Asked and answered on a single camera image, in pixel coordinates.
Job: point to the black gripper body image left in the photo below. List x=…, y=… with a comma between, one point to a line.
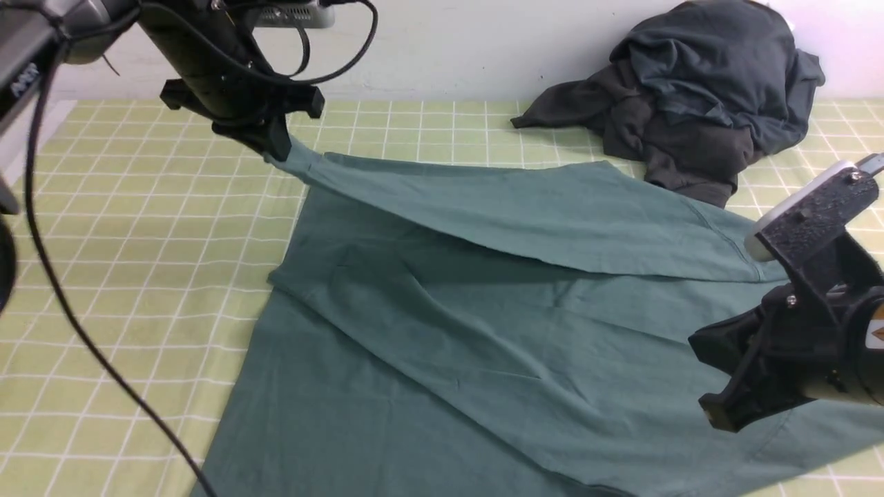
x=220, y=73

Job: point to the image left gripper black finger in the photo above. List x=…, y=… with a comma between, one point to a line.
x=268, y=137

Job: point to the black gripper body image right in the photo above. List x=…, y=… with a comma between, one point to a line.
x=805, y=341

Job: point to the green long sleeve shirt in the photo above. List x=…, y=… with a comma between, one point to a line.
x=468, y=331

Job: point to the dark grey crumpled garment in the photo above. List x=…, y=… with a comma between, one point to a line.
x=693, y=158

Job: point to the dark teal crumpled garment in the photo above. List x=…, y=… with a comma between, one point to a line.
x=731, y=63

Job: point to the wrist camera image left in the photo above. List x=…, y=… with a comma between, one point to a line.
x=285, y=14

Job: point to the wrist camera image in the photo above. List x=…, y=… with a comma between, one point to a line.
x=285, y=14
x=813, y=217

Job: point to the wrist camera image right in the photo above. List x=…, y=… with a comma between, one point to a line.
x=813, y=217

